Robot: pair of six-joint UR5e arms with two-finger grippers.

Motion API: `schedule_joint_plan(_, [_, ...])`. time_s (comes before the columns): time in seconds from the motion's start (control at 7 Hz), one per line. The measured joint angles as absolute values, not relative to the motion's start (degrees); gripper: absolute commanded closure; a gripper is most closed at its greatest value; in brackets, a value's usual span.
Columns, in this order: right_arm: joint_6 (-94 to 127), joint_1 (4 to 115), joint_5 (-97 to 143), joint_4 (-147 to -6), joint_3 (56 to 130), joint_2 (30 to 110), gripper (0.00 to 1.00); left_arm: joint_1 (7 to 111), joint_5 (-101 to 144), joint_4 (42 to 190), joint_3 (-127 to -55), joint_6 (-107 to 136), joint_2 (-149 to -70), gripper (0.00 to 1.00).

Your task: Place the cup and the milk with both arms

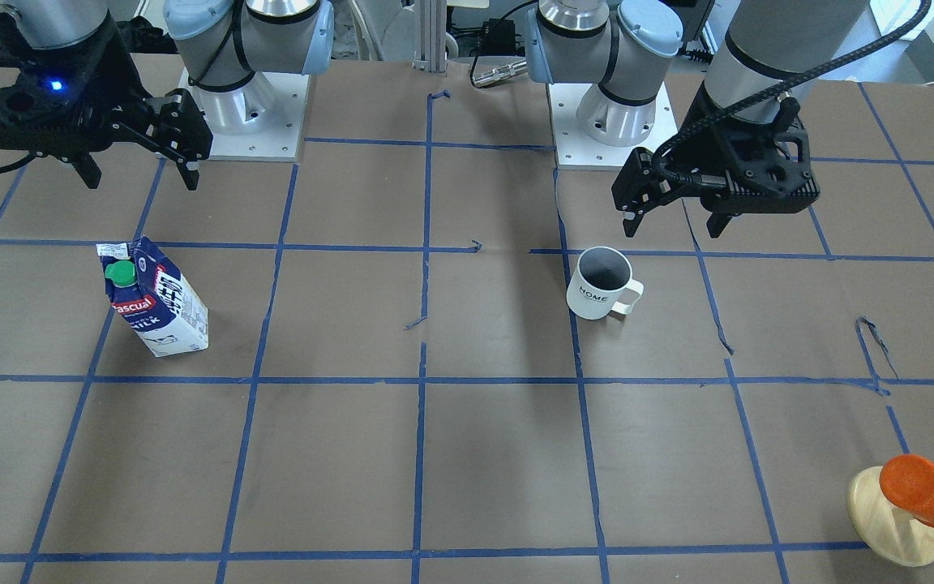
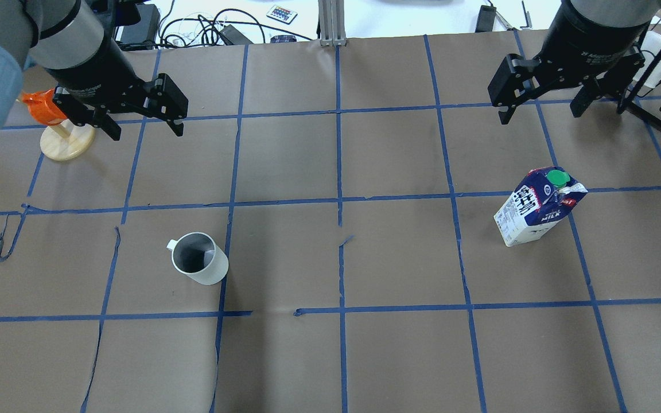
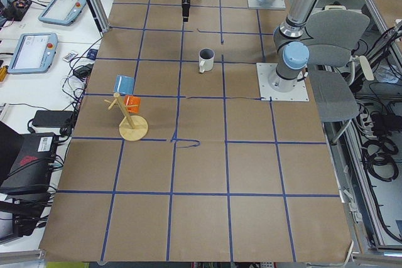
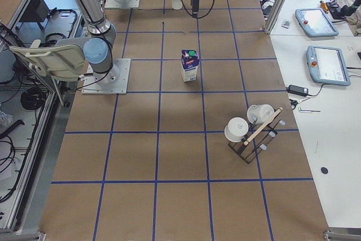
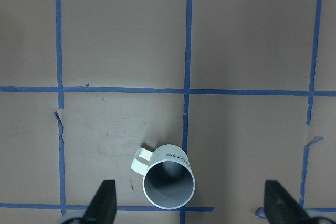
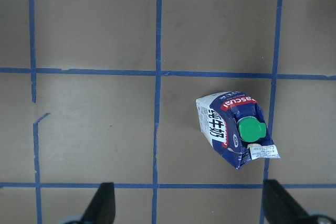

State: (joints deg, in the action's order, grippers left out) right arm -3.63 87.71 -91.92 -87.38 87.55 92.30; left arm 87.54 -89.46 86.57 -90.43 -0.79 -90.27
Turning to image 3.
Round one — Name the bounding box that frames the white grey-lined mug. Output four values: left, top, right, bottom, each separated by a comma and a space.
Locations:
198, 48, 215, 73

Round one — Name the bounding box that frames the blue mug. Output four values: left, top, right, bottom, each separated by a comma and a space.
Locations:
114, 75, 134, 95

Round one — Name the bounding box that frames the orange mug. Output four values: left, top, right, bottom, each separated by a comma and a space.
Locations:
124, 95, 141, 114

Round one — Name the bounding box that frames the far teach pendant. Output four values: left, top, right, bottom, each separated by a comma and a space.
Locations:
38, 0, 87, 26

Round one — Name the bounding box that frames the teach pendant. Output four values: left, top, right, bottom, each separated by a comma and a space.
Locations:
38, 0, 87, 26
8, 33, 58, 74

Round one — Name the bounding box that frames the small remote control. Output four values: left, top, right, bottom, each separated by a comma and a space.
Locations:
62, 50, 78, 63

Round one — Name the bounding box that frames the grey office chair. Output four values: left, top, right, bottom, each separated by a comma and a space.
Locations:
305, 6, 374, 144

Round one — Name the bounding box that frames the near teach pendant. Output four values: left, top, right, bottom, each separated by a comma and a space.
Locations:
8, 33, 58, 74

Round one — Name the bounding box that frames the black power adapter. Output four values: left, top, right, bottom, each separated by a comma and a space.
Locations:
28, 110, 73, 133

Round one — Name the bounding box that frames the black computer box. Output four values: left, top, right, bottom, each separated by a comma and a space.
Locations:
1, 122, 58, 196

